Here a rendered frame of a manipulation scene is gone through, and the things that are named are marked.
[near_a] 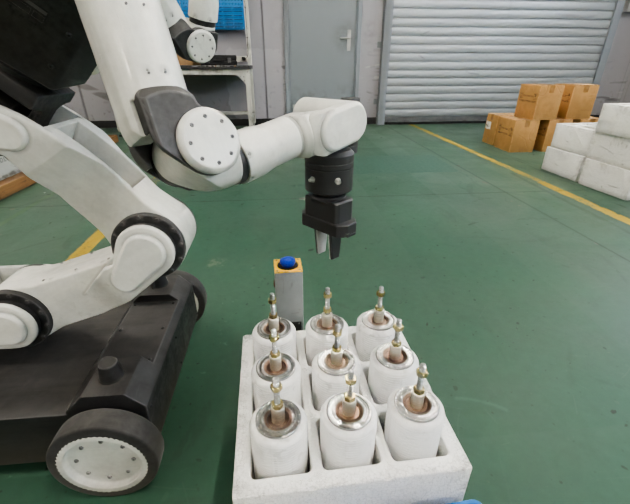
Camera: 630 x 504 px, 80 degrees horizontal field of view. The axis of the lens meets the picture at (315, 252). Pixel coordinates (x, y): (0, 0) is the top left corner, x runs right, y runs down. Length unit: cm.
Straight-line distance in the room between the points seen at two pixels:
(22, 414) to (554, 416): 117
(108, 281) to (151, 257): 11
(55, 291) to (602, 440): 126
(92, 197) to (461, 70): 558
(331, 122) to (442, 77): 538
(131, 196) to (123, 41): 37
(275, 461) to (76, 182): 61
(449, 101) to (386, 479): 562
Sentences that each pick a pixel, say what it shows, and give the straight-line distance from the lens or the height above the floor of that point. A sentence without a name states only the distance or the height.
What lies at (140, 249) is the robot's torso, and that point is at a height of 45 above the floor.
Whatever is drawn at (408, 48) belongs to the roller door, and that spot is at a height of 96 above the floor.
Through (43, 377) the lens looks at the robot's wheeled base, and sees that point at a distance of 103.
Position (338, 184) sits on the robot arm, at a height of 59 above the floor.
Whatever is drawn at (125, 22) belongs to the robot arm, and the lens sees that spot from 51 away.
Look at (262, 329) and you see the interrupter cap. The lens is 84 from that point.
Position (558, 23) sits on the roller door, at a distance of 666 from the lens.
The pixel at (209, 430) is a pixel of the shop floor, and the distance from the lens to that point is 101.
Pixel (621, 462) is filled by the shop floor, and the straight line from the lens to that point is 114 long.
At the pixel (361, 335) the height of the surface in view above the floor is 23.
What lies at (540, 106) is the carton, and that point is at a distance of 427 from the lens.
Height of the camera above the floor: 77
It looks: 27 degrees down
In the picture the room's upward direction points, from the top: straight up
